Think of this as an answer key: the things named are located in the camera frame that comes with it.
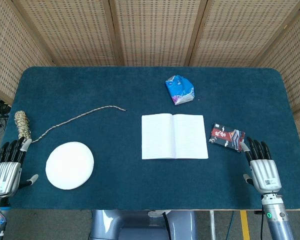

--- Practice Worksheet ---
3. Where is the black floor cable bundle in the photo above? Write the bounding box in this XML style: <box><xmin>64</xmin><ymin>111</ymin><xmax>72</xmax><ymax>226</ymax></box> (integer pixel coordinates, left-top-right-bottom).
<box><xmin>0</xmin><ymin>96</ymin><xmax>12</xmax><ymax>142</ymax></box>

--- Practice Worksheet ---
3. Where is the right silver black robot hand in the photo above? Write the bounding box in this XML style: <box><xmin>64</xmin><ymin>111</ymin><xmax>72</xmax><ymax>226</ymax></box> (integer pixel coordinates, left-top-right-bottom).
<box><xmin>241</xmin><ymin>136</ymin><xmax>283</xmax><ymax>195</ymax></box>

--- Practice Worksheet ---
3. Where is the beige braided rope with coil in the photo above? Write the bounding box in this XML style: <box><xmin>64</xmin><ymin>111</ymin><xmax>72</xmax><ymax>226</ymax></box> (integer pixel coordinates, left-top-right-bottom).
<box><xmin>14</xmin><ymin>105</ymin><xmax>127</xmax><ymax>144</ymax></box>

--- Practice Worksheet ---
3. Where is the white round paper plate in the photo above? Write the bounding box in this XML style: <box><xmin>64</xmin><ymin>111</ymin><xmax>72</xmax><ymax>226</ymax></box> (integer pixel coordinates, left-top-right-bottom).
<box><xmin>45</xmin><ymin>141</ymin><xmax>95</xmax><ymax>190</ymax></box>

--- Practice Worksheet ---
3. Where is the white lined notebook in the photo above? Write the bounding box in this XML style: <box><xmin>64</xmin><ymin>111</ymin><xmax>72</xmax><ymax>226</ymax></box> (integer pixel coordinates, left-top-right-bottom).
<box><xmin>141</xmin><ymin>113</ymin><xmax>210</xmax><ymax>160</ymax></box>

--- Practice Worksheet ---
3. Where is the woven bamboo screen panel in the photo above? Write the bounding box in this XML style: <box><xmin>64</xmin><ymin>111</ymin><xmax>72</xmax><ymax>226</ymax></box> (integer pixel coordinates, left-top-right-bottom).
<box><xmin>109</xmin><ymin>0</ymin><xmax>208</xmax><ymax>67</ymax></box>
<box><xmin>188</xmin><ymin>0</ymin><xmax>300</xmax><ymax>68</ymax></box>
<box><xmin>249</xmin><ymin>0</ymin><xmax>300</xmax><ymax>176</ymax></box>
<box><xmin>11</xmin><ymin>0</ymin><xmax>125</xmax><ymax>67</ymax></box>
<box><xmin>0</xmin><ymin>0</ymin><xmax>56</xmax><ymax>106</ymax></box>

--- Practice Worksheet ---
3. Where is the blue plastic tissue pack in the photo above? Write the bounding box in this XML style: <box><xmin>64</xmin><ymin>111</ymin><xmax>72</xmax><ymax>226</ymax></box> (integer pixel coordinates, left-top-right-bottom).
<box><xmin>164</xmin><ymin>76</ymin><xmax>195</xmax><ymax>106</ymax></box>

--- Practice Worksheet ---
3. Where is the black cable on torso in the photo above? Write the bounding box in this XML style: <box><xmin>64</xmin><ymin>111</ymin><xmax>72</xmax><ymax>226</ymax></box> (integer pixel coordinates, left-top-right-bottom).
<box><xmin>161</xmin><ymin>211</ymin><xmax>172</xmax><ymax>240</ymax></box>

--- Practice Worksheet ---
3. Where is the white metal table leg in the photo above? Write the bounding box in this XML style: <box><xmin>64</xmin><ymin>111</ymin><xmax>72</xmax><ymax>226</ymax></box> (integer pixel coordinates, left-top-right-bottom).
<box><xmin>209</xmin><ymin>210</ymin><xmax>217</xmax><ymax>240</ymax></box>

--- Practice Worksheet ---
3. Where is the thin blue cable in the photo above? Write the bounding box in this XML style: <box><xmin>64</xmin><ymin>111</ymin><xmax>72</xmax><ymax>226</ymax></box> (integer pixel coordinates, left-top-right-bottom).
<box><xmin>228</xmin><ymin>210</ymin><xmax>236</xmax><ymax>240</ymax></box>

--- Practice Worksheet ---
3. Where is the grey-blue robot torso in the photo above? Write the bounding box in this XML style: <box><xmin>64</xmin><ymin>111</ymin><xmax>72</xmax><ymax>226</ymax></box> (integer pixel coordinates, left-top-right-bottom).
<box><xmin>88</xmin><ymin>209</ymin><xmax>198</xmax><ymax>240</ymax></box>

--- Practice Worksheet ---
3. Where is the teal felt table cover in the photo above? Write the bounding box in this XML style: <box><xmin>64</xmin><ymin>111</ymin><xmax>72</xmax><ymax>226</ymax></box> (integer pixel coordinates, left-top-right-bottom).
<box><xmin>1</xmin><ymin>66</ymin><xmax>300</xmax><ymax>211</ymax></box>

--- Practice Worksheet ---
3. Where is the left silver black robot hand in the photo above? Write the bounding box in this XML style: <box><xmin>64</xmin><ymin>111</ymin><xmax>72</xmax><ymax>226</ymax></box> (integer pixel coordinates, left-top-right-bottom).
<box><xmin>0</xmin><ymin>136</ymin><xmax>40</xmax><ymax>200</ymax></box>

